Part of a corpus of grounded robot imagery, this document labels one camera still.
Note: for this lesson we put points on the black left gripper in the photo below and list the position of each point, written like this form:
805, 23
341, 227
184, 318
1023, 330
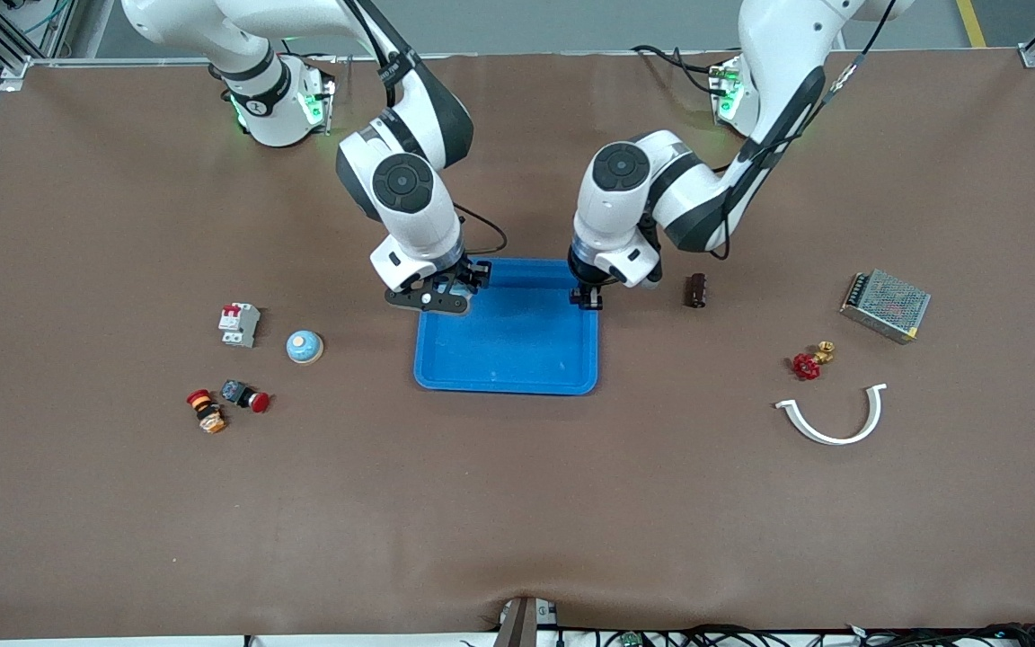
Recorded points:
584, 274

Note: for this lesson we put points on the orange red push button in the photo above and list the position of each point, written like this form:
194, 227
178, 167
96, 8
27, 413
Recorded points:
207, 413

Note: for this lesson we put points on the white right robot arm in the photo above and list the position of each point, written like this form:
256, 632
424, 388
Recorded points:
410, 225

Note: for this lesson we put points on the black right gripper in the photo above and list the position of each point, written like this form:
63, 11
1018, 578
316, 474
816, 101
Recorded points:
470, 272

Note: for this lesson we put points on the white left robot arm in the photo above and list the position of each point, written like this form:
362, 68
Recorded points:
616, 216

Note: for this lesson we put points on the metal mesh power supply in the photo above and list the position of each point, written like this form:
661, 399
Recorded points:
886, 305

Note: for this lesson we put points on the grey metal bracket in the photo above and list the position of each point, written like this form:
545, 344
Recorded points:
522, 624

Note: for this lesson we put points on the red emergency stop button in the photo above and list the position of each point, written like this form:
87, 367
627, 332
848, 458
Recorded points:
243, 395

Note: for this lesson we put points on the blue plastic tray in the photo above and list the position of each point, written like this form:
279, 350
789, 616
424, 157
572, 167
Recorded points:
508, 350

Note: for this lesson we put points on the white curved pipe clamp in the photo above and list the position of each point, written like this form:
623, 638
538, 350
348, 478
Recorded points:
832, 440

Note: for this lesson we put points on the light blue bell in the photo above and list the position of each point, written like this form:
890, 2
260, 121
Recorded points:
305, 349

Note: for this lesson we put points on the white red circuit breaker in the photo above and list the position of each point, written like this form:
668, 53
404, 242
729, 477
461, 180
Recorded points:
239, 325

